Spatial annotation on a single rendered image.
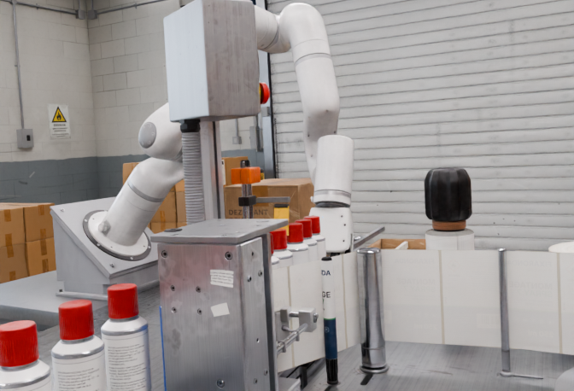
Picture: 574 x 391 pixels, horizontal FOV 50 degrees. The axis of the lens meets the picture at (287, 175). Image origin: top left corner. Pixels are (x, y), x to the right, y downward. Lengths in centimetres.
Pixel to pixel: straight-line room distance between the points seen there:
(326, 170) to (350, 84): 453
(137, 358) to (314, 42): 93
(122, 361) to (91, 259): 109
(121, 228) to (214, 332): 119
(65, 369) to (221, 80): 52
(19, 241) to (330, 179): 349
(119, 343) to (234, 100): 45
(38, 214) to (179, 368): 404
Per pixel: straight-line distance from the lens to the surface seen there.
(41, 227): 473
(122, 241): 186
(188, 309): 68
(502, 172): 544
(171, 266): 68
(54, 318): 175
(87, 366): 67
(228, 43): 101
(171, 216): 512
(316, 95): 140
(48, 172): 762
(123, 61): 777
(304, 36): 146
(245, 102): 101
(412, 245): 227
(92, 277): 182
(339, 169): 135
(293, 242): 115
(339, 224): 133
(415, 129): 562
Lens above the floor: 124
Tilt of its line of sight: 3 degrees down
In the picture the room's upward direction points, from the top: 3 degrees counter-clockwise
